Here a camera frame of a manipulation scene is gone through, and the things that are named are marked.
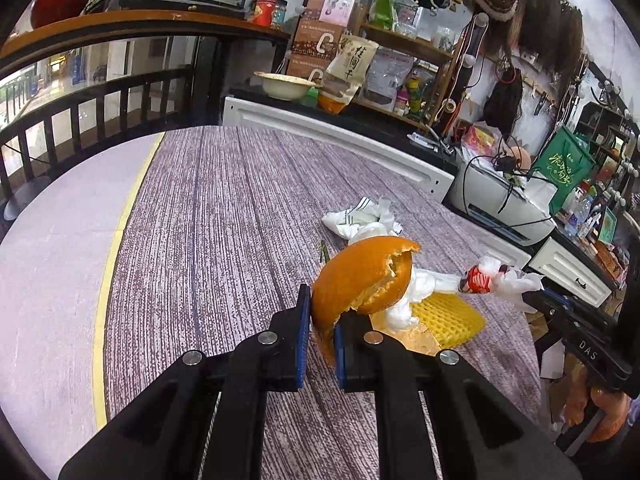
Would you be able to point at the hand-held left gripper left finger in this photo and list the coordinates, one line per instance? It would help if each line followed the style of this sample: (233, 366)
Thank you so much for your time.
(301, 340)

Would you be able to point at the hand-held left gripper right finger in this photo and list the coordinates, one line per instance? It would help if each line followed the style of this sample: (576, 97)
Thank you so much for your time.
(340, 355)

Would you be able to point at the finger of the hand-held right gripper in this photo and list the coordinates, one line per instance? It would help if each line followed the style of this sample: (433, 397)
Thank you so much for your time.
(565, 310)

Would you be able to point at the orange peel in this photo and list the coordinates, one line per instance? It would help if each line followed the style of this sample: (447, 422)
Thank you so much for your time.
(360, 280)

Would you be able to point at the white plastic wrapper red print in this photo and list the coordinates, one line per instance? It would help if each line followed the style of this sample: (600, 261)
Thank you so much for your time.
(480, 280)

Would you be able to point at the person's right hand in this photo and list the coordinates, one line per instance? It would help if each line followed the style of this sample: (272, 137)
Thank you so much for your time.
(612, 417)

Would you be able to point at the white crumpled tissue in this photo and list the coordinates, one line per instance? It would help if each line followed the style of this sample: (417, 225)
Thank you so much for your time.
(407, 302)

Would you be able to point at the clear water bottle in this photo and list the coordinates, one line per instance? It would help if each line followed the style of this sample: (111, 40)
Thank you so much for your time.
(577, 217)

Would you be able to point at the yellow foam fruit net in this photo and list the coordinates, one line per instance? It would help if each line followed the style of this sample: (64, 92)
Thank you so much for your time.
(445, 317)

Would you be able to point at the white printer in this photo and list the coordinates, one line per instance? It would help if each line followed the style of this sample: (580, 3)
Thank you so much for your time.
(490, 205)

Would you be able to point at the purple striped tablecloth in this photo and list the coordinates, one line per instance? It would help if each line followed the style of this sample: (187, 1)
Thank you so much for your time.
(225, 235)

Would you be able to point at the white striped paper napkin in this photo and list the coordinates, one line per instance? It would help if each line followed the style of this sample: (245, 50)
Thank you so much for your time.
(360, 220)

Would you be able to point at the green tote bag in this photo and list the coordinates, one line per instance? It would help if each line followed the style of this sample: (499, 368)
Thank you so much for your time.
(565, 170)

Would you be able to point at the white cabinet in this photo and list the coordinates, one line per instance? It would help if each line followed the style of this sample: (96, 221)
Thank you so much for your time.
(350, 145)

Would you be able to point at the black hair wig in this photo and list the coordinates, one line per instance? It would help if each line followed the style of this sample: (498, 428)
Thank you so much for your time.
(502, 105)

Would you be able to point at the cream bowl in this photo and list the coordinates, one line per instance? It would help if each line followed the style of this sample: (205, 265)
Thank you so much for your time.
(282, 86)

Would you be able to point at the black vanity mirror with bulbs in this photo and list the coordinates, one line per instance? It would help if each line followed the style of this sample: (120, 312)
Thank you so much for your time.
(480, 50)

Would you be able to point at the beige paper snack bag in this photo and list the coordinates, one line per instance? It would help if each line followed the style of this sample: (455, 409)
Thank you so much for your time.
(350, 70)

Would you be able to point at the dark snack bag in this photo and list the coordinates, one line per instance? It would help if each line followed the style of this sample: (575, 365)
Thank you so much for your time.
(385, 77)

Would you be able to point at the hanging brown hair extensions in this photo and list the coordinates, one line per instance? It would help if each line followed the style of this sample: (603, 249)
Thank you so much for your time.
(545, 25)

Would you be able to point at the clear plastic cup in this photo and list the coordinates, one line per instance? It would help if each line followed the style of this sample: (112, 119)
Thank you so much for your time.
(442, 38)

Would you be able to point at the wooden desktop shelf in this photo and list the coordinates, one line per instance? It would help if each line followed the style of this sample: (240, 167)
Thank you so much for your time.
(425, 45)

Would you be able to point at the brown printed cardboard box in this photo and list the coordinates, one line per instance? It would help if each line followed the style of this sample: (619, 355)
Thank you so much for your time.
(312, 40)

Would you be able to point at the black round stool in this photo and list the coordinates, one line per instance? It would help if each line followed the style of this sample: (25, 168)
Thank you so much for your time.
(22, 200)

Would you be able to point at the glass bowl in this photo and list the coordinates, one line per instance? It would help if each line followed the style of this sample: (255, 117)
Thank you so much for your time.
(405, 29)

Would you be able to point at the black wooden railing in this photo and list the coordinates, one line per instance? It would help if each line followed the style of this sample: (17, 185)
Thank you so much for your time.
(90, 87)

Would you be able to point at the red tin can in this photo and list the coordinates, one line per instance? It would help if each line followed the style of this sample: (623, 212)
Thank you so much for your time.
(263, 7)

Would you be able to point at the green foil packet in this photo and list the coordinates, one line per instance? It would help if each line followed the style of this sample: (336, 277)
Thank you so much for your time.
(382, 7)

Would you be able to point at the wooden counter ledge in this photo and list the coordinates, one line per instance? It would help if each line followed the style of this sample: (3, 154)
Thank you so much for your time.
(125, 27)

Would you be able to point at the green picture frame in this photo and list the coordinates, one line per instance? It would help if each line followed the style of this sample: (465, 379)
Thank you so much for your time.
(607, 225)

